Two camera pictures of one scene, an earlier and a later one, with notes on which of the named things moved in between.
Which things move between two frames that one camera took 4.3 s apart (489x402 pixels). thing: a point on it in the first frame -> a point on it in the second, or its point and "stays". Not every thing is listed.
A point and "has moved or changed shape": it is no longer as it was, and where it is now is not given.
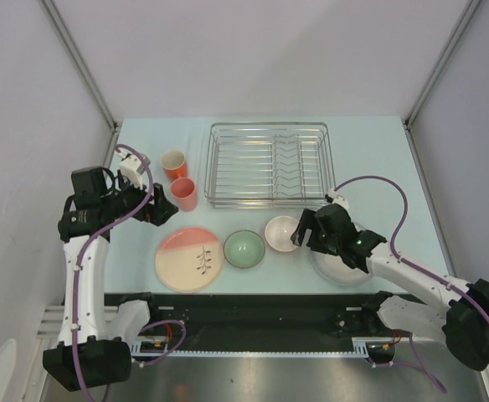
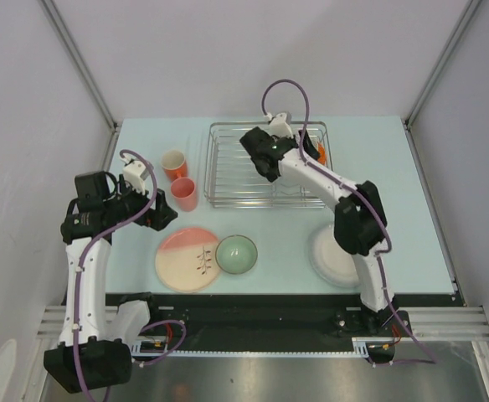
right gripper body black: x=325 y=244 -> x=275 y=139
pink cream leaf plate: x=188 y=260 stays
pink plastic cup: x=183 y=190 stays
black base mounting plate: x=254 y=318 stays
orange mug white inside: x=174 y=165 stays
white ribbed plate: x=335 y=270 stays
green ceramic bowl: x=244 y=249 has moved or changed shape
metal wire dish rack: x=269 y=165 stays
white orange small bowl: x=278 y=232 -> x=322 y=157
